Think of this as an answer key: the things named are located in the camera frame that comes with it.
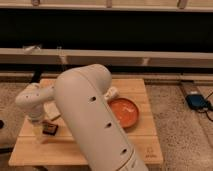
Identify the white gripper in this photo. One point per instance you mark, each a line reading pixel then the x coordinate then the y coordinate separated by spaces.
pixel 38 132

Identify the dark brown eraser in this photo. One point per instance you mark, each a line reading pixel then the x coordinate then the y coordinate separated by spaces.
pixel 49 128

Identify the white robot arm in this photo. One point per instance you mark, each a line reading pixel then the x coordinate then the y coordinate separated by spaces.
pixel 79 96

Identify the orange ceramic bowl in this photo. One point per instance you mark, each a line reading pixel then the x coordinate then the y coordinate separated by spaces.
pixel 125 110

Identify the wooden table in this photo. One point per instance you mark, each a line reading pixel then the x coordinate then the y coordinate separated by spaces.
pixel 62 150

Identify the white plastic bottle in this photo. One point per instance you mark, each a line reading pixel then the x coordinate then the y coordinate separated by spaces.
pixel 111 93

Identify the blue device on floor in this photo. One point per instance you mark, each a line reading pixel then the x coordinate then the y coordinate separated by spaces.
pixel 196 101

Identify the white horizontal rail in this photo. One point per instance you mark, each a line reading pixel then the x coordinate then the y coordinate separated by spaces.
pixel 106 57

